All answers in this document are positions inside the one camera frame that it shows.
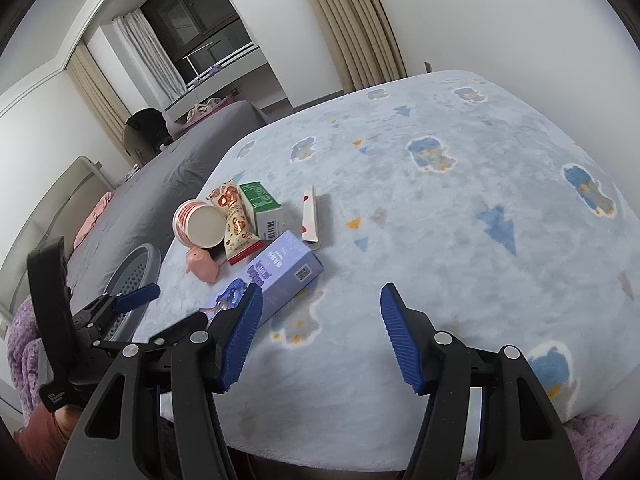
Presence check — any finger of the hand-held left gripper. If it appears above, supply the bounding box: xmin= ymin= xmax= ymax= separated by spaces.
xmin=95 ymin=306 xmax=231 ymax=357
xmin=75 ymin=282 xmax=161 ymax=333

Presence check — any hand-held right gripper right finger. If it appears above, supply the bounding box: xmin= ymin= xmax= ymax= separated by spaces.
xmin=380 ymin=282 xmax=576 ymax=480

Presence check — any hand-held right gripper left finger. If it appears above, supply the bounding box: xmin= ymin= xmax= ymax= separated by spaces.
xmin=62 ymin=284 xmax=264 ymax=480

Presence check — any grey perforated waste basket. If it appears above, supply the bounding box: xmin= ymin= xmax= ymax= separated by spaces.
xmin=102 ymin=243 xmax=162 ymax=343

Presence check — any blue purple wrapper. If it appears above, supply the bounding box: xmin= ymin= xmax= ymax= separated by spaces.
xmin=199 ymin=280 xmax=251 ymax=318

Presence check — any pink pig figure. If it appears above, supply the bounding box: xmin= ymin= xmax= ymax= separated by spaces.
xmin=185 ymin=247 xmax=221 ymax=285

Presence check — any purple carton box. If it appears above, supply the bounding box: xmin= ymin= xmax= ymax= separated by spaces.
xmin=243 ymin=230 xmax=325 ymax=323

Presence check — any red striped paper cup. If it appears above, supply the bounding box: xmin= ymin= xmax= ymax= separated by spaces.
xmin=173 ymin=200 xmax=227 ymax=250

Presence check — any cream red snack packet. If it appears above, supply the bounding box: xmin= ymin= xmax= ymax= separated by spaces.
xmin=206 ymin=182 xmax=266 ymax=267

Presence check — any white red packet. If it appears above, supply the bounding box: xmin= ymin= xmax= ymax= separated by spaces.
xmin=301 ymin=184 xmax=322 ymax=251

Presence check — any green white carton box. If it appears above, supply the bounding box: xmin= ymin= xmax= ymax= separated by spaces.
xmin=239 ymin=181 xmax=283 ymax=242

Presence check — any person's left forearm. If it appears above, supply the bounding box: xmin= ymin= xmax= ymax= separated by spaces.
xmin=15 ymin=404 xmax=81 ymax=480

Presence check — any purple fuzzy cloth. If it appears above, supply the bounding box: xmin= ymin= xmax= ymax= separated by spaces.
xmin=5 ymin=300 xmax=51 ymax=416
xmin=460 ymin=412 xmax=636 ymax=480

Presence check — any beige headboard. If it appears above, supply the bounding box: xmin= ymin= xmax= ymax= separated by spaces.
xmin=0 ymin=156 xmax=118 ymax=311

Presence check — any grey sofa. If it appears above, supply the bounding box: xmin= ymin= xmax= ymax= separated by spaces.
xmin=65 ymin=100 xmax=273 ymax=291

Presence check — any light blue printed blanket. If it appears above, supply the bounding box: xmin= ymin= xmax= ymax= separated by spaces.
xmin=132 ymin=69 xmax=636 ymax=471

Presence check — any black chair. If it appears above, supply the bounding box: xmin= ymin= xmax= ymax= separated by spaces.
xmin=123 ymin=108 xmax=172 ymax=166

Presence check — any pink floral cloth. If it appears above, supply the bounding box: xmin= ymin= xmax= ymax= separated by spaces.
xmin=187 ymin=99 xmax=224 ymax=120

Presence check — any beige curtain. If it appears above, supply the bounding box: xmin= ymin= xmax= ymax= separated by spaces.
xmin=66 ymin=45 xmax=133 ymax=133
xmin=295 ymin=0 xmax=407 ymax=92

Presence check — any white low cabinet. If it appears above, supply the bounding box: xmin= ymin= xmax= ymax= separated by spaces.
xmin=165 ymin=60 xmax=281 ymax=126

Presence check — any white sheer curtain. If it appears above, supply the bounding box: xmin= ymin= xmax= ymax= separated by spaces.
xmin=112 ymin=10 xmax=188 ymax=106

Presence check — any white drying rack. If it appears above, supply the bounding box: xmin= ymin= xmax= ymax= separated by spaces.
xmin=182 ymin=40 xmax=261 ymax=86

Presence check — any dark window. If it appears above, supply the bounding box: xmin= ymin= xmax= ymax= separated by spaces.
xmin=140 ymin=0 xmax=241 ymax=48

